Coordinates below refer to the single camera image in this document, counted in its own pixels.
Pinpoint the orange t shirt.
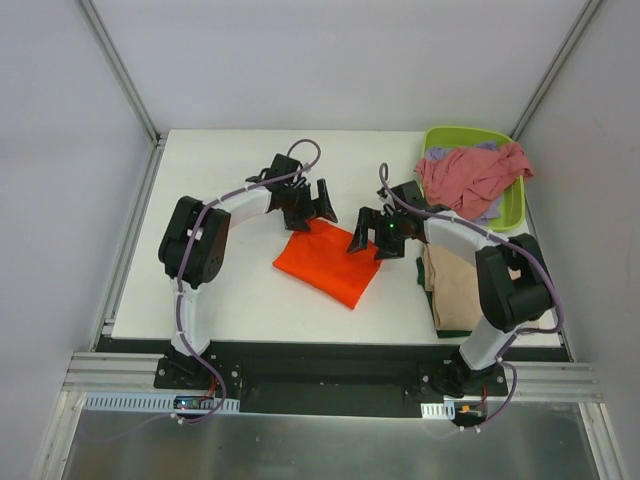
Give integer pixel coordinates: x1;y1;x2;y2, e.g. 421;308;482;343
272;219;382;310

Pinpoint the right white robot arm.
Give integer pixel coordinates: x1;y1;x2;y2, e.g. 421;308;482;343
347;181;564;395

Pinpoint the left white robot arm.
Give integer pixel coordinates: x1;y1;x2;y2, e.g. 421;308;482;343
158;154;338;389

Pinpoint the folded dark green t shirt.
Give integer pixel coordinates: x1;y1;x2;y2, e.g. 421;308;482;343
416;258;471;339

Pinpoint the pink t shirt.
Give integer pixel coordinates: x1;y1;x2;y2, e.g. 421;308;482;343
414;142;534;220

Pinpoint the folded beige t shirt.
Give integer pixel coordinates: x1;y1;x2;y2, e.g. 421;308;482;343
422;244;483;332

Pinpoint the lavender t shirt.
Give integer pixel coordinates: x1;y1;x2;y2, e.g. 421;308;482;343
414;142;504;224

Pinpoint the green plastic basin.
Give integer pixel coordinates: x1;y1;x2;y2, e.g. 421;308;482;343
421;125;526;232

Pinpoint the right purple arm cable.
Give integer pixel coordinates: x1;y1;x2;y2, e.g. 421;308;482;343
377;162;565;361

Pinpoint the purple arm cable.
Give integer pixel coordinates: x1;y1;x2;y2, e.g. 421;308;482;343
377;162;565;361
174;138;322;426

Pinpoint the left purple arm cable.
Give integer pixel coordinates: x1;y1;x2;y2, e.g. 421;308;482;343
174;138;322;426

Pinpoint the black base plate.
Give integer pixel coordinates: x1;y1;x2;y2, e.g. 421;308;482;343
94;335;511;416

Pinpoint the right white cable duct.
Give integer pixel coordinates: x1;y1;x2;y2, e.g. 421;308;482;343
420;401;456;421

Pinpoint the white cable duct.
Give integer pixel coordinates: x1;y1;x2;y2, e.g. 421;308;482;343
420;401;456;421
84;392;240;415

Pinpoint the left aluminium table rail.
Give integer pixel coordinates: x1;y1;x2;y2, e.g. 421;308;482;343
88;132;169;352

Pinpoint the left aluminium frame post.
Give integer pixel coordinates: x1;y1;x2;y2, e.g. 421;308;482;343
75;0;161;145

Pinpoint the aluminium frame post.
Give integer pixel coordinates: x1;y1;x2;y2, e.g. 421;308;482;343
75;0;161;145
510;0;606;141

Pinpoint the left white cable duct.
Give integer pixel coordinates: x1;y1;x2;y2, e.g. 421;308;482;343
84;392;240;415

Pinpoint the right aluminium frame post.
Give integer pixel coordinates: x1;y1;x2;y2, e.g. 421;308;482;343
510;0;606;141

